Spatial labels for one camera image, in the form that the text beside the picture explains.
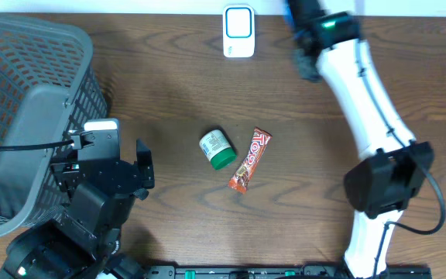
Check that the white bottle green cap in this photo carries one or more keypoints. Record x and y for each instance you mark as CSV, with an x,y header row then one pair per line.
x,y
217,149

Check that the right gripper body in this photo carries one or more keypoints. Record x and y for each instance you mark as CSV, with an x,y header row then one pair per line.
x,y
310,64

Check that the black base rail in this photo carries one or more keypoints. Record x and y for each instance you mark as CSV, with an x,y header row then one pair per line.
x,y
313,270

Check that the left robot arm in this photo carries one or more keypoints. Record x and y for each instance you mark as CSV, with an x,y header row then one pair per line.
x,y
78,243

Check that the red chocolate bar wrapper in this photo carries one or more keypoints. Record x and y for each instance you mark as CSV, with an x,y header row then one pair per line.
x,y
241,178

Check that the white barcode scanner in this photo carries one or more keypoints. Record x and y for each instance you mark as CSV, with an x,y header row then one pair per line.
x,y
238,31

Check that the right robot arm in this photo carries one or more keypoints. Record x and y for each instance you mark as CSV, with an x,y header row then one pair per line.
x,y
392,164

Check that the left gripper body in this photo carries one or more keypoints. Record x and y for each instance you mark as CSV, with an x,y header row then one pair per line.
x,y
64,172

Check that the grey plastic shopping basket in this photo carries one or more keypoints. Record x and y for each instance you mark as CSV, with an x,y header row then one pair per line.
x,y
47,89

